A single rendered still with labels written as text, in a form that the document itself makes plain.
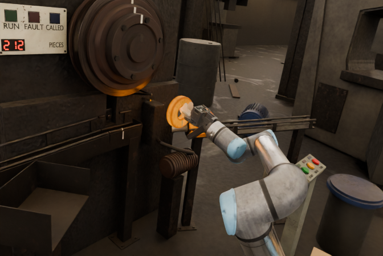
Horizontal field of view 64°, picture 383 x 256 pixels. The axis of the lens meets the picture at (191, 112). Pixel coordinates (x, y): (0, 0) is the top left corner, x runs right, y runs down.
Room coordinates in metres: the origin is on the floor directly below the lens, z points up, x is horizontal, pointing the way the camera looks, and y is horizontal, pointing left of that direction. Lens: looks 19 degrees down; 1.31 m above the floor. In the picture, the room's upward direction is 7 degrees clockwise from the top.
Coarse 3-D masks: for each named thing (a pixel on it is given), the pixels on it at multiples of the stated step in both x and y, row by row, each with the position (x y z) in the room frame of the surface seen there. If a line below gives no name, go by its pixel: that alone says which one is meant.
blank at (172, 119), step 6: (180, 96) 1.40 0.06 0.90; (174, 102) 1.37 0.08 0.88; (180, 102) 1.38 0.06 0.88; (186, 102) 1.42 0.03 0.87; (168, 108) 1.36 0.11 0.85; (174, 108) 1.35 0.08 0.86; (168, 114) 1.35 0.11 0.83; (174, 114) 1.36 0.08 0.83; (168, 120) 1.36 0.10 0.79; (174, 120) 1.36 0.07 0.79; (180, 120) 1.39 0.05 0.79; (174, 126) 1.36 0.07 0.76; (180, 126) 1.40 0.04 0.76
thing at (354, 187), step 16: (336, 176) 1.72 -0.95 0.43; (352, 176) 1.75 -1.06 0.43; (336, 192) 1.55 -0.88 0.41; (352, 192) 1.55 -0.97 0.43; (368, 192) 1.57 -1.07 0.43; (336, 208) 1.56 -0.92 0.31; (352, 208) 1.51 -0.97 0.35; (368, 208) 1.48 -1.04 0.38; (320, 224) 1.65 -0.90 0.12; (336, 224) 1.54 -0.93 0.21; (352, 224) 1.50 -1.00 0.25; (368, 224) 1.52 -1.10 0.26; (320, 240) 1.59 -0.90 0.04; (336, 240) 1.52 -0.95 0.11; (352, 240) 1.50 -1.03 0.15
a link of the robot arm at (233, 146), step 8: (224, 128) 1.24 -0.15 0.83; (216, 136) 1.22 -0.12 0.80; (224, 136) 1.20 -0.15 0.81; (232, 136) 1.20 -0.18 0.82; (216, 144) 1.22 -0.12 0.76; (224, 144) 1.19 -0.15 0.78; (232, 144) 1.17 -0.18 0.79; (240, 144) 1.17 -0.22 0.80; (224, 152) 1.22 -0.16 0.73; (232, 152) 1.16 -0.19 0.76; (240, 152) 1.19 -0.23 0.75
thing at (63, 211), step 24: (48, 168) 0.97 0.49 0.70; (72, 168) 0.96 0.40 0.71; (0, 192) 0.78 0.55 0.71; (24, 192) 0.89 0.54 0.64; (48, 192) 0.95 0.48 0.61; (72, 192) 0.96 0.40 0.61; (0, 216) 0.71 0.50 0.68; (24, 216) 0.70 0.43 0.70; (48, 216) 0.70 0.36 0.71; (72, 216) 0.85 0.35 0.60; (0, 240) 0.71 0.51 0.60; (24, 240) 0.70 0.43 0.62; (48, 240) 0.70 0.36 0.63
